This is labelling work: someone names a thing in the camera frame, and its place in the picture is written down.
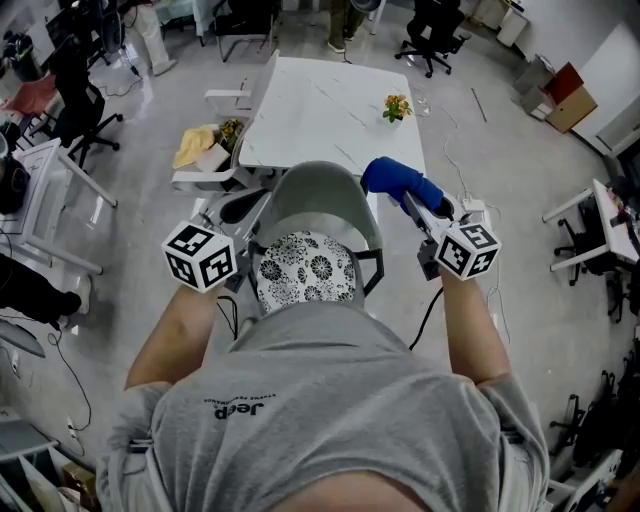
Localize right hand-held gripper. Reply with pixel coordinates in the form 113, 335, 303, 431
398, 191, 503, 283

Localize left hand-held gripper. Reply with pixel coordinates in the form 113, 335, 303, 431
161, 189, 270, 295

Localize blue cloth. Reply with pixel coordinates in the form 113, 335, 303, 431
360, 156, 446, 211

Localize grey chair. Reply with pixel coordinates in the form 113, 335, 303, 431
247, 160, 386, 317

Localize person's right forearm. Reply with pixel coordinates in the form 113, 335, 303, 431
439, 272, 514, 387

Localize person's left forearm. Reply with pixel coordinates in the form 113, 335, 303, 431
124, 284, 226, 391

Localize white chair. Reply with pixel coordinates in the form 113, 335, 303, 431
171, 119, 274, 194
204, 49, 281, 119

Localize yellow cloth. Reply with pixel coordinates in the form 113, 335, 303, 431
172, 125, 216, 170

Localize black office chair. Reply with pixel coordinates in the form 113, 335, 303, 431
49, 47, 124, 169
394, 2, 472, 79
552, 199, 632, 317

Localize black cantilever chair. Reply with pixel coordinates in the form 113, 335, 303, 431
214, 0, 279, 64

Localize white paper box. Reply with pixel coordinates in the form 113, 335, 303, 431
194, 142, 232, 174

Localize black white floral seat cushion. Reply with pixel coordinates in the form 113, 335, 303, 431
255, 230, 357, 315

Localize orange potted flowers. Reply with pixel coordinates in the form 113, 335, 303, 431
218, 118, 245, 151
382, 93, 414, 124

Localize white desk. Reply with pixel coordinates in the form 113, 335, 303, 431
9, 137, 119, 276
542, 178, 640, 274

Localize white marble table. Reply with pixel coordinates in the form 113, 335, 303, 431
238, 56, 427, 177

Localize red box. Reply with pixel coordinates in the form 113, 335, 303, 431
543, 62, 585, 101

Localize person's grey t-shirt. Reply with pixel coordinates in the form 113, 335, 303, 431
97, 299, 551, 512

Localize black standing fan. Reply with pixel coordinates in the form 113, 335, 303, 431
94, 9, 127, 67

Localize black cable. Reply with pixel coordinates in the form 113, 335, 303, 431
47, 319, 94, 432
409, 287, 445, 351

